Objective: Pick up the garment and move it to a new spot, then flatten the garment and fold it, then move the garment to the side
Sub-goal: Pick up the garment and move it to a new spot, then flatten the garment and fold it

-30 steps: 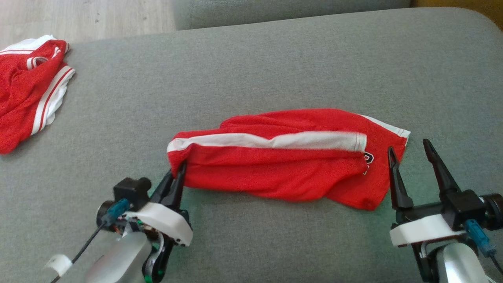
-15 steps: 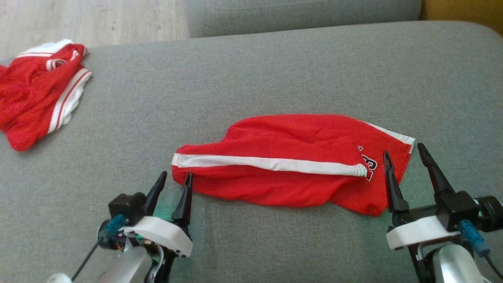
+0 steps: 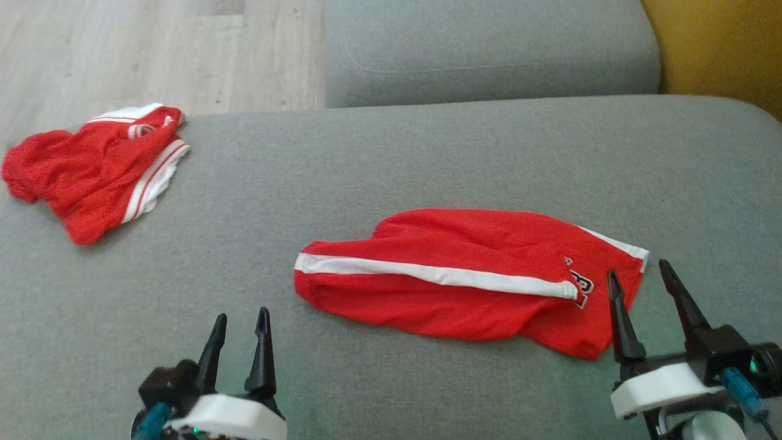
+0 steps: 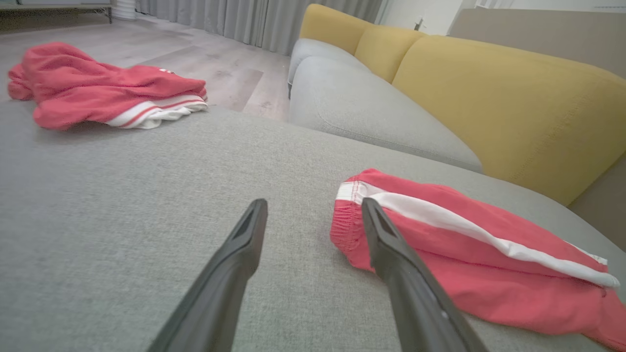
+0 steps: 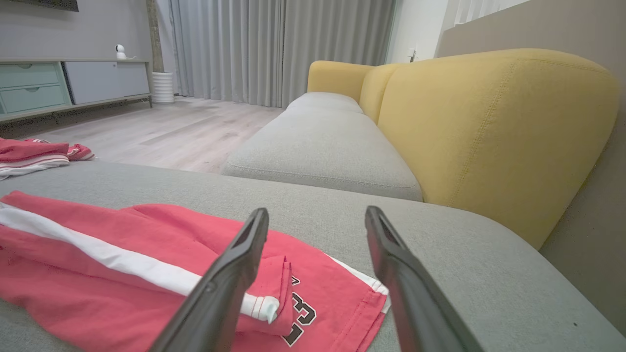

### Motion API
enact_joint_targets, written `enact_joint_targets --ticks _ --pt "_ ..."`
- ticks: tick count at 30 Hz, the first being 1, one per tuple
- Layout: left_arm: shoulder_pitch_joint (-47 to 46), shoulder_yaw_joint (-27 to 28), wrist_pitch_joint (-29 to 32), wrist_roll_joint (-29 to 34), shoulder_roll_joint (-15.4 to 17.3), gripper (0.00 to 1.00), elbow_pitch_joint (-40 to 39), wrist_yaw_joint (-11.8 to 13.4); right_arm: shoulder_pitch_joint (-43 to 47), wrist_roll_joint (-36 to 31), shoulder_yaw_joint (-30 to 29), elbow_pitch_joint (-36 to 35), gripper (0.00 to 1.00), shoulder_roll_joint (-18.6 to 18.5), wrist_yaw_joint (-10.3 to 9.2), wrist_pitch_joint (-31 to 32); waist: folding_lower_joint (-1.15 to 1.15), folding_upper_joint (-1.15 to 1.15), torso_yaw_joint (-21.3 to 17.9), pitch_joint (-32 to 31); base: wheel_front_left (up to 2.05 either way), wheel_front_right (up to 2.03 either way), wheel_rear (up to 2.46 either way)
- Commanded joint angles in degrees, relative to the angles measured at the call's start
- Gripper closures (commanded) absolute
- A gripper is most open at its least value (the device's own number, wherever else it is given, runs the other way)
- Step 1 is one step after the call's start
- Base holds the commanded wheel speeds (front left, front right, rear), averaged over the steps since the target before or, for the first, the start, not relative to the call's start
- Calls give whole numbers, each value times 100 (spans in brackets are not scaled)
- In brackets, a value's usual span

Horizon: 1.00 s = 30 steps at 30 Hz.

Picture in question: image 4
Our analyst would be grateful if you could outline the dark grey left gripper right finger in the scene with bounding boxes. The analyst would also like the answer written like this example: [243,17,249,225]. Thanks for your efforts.
[361,197,490,352]

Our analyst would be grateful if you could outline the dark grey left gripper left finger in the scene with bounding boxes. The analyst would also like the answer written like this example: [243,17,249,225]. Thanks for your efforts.
[147,198,268,352]

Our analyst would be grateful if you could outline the red jersey with white sleeves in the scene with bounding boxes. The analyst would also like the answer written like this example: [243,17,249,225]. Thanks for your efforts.
[7,42,208,131]

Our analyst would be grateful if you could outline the red shorts with white stripe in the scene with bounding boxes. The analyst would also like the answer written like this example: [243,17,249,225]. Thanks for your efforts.
[330,168,626,352]

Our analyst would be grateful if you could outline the large grey sofa chaise seat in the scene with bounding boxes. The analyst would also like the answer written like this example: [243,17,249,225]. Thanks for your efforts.
[0,100,626,352]

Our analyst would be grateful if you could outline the grey sofa seat cushion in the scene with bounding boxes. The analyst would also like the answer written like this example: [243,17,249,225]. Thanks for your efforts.
[289,56,484,173]
[288,38,372,86]

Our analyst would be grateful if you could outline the large yellow sofa back cushion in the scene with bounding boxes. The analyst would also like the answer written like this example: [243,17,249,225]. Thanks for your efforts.
[391,35,626,206]

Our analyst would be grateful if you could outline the small yellow sofa back cushion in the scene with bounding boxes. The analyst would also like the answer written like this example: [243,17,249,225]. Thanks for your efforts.
[353,24,426,84]

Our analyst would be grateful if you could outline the grey curtain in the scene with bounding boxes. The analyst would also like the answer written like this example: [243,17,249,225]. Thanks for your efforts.
[136,0,384,55]

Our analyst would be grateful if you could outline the white ribbed cylinder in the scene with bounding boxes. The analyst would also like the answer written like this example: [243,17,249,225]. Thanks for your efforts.
[112,0,137,21]

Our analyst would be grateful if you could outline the low bench with metal legs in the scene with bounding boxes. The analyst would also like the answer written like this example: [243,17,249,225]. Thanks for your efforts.
[0,0,114,24]

